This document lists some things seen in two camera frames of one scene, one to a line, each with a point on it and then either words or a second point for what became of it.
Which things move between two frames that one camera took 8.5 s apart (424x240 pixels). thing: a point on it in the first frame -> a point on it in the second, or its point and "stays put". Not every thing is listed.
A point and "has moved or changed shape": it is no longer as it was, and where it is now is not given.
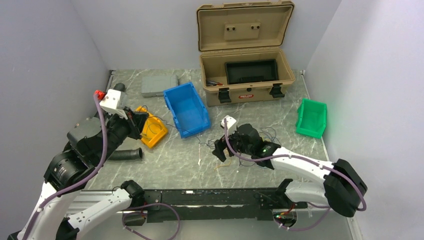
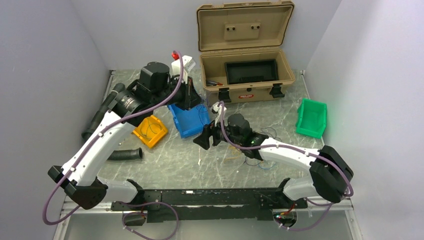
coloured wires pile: [148, 126] has moved or changed shape
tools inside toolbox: [212, 83] stays put
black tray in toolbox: [242, 71] stays put
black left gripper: [136, 129] -> [191, 98]
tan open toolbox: [240, 46] stays put
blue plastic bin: [188, 112] stays put
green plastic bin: [311, 118] stays put
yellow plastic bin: [154, 130] stays put
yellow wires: [224, 165] has moved or changed shape
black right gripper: [219, 150] -> [203, 139]
